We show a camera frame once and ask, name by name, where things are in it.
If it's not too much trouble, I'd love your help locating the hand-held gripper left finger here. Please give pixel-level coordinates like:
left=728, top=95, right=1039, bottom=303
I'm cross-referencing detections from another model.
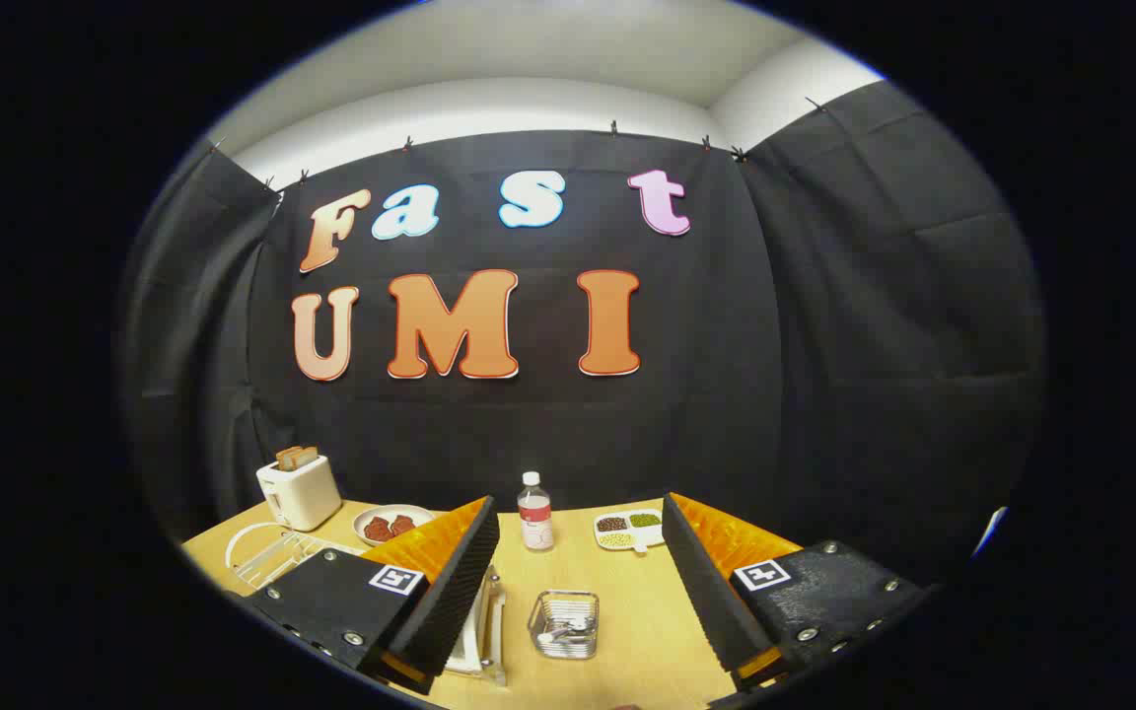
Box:
left=241, top=496, right=502, bottom=696

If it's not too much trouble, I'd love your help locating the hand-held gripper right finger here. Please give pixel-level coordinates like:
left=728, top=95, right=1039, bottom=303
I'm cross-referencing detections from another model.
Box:
left=662, top=492, right=932, bottom=691

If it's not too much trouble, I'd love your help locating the metal wire basket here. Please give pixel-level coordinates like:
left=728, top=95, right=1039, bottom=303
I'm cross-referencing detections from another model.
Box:
left=527, top=590, right=601, bottom=661

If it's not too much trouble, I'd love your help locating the white dish rack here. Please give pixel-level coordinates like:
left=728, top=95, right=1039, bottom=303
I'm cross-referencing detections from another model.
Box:
left=225, top=521, right=510, bottom=688

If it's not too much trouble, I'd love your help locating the white divided dish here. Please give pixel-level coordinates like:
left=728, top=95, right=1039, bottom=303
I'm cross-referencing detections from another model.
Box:
left=594, top=509, right=668, bottom=553

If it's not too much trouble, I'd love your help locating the white plate with meat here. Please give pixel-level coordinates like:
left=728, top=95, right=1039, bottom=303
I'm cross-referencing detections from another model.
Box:
left=352, top=504, right=436, bottom=547

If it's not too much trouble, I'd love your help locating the clear bottle with red label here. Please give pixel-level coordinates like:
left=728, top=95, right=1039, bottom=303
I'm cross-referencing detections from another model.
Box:
left=517, top=471, right=555, bottom=552

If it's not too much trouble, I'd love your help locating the white toaster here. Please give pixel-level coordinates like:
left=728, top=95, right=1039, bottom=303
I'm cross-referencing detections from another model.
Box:
left=255, top=454, right=343, bottom=533

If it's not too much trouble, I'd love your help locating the black backdrop cloth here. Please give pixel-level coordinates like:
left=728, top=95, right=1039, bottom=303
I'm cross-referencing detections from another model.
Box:
left=119, top=81, right=1047, bottom=593

